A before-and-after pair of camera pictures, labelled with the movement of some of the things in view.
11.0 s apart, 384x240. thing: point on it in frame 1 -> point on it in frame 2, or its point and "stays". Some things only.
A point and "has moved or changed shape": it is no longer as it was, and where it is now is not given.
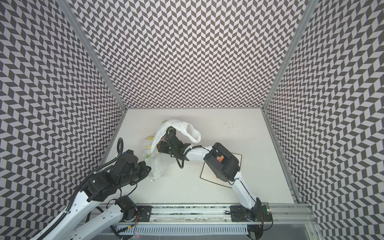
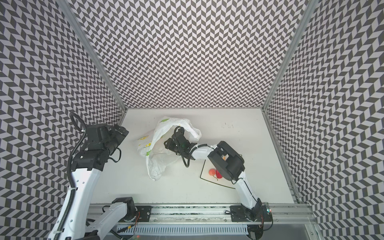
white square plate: (209, 172) stays
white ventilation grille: (184, 229) stays
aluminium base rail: (282, 213) stays
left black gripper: (143, 168) -> (119, 137)
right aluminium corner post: (310, 6) stays
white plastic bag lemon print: (158, 163) has moved or changed shape
